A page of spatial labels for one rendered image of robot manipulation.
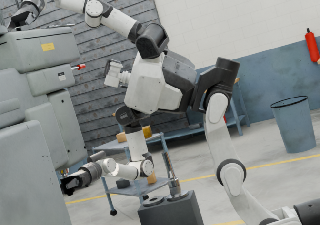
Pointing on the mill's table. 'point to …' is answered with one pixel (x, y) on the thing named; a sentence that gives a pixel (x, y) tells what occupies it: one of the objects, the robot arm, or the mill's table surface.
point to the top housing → (37, 49)
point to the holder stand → (171, 210)
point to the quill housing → (68, 127)
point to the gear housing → (50, 79)
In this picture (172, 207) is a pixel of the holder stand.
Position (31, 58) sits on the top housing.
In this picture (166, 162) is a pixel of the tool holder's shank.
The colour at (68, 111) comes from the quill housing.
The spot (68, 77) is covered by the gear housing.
